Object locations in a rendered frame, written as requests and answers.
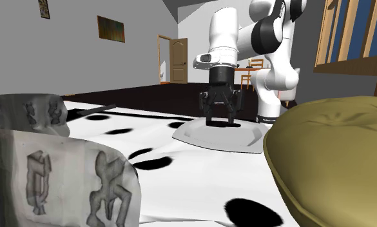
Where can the olive green cushion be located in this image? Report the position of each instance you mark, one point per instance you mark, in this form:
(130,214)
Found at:
(332,157)

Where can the wide dark wall picture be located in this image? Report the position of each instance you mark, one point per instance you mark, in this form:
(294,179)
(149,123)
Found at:
(111,29)

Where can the wooden table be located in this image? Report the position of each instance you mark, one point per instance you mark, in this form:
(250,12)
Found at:
(243,69)

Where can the wooden framed window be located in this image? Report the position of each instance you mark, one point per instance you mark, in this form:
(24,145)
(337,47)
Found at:
(353,34)

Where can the wooden chair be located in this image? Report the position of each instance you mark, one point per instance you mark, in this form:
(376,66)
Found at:
(246,80)
(256,63)

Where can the dark grey flat slab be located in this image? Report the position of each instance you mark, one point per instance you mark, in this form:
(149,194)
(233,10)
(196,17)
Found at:
(95,109)

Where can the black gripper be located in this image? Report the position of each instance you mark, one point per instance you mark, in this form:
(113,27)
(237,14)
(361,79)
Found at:
(221,78)

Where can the brown wooden door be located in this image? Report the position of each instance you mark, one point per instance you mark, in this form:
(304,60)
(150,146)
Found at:
(178,61)

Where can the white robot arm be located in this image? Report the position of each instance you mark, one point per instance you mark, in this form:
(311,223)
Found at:
(222,31)

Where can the pale grey plate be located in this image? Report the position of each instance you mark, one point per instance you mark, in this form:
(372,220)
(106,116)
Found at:
(219,138)

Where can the white black-spotted bed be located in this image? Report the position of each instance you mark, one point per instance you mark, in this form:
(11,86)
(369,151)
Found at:
(191,179)

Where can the small framed wall picture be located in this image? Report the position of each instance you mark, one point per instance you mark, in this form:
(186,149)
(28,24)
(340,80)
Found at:
(44,8)

